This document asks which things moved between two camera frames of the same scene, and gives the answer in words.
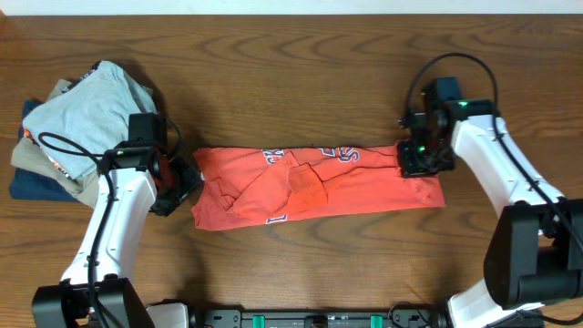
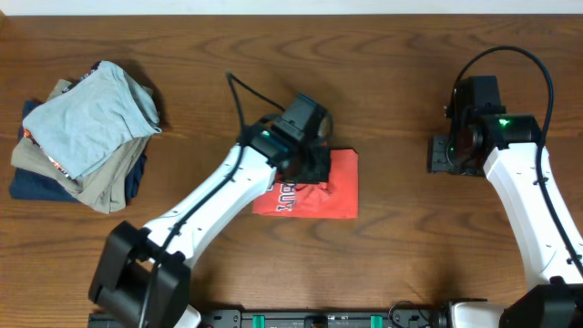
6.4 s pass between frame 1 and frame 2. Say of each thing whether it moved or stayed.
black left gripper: moved
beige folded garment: stayed
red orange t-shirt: moved
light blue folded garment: stayed
